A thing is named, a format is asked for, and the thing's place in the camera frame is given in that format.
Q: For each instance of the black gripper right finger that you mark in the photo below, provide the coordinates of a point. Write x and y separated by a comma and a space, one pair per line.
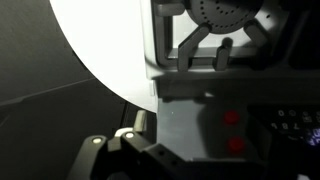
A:
146, 160

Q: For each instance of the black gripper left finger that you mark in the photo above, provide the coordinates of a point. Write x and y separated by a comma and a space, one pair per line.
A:
88, 155

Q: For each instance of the grey toy stove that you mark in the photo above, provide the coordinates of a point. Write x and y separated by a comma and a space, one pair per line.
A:
180, 126

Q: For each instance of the orange round button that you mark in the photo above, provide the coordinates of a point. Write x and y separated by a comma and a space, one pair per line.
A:
236, 144
231, 117

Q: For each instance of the black burner grate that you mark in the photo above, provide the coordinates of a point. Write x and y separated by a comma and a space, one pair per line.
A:
191, 46

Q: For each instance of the black keypad display panel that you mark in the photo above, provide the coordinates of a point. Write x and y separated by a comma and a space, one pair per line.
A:
293, 125

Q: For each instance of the grey dotted burner disc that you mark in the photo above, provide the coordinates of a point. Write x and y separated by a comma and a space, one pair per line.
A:
223, 15

